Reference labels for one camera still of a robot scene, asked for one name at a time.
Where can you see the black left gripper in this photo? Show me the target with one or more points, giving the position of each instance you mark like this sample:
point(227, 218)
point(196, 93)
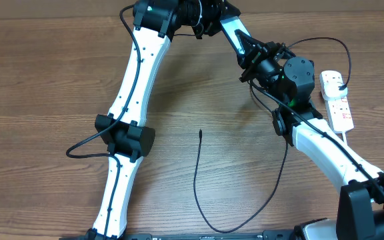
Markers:
point(216, 12)

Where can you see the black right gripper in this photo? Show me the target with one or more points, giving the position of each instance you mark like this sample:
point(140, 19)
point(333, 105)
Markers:
point(254, 56)

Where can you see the Samsung Galaxy smartphone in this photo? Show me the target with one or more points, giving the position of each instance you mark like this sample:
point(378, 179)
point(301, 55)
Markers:
point(232, 27)

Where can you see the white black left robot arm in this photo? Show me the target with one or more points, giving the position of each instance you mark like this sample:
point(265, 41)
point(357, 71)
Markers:
point(123, 129)

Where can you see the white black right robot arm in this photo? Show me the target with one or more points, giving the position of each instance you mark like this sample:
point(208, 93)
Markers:
point(289, 80)

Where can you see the white USB charger plug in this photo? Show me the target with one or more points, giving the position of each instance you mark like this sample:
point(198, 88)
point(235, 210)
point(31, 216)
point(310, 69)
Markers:
point(333, 90)

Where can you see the white power extension strip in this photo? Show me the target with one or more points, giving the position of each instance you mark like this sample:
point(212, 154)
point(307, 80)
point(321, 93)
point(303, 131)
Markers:
point(338, 111)

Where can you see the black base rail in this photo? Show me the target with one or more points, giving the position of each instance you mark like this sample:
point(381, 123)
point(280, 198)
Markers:
point(265, 235)

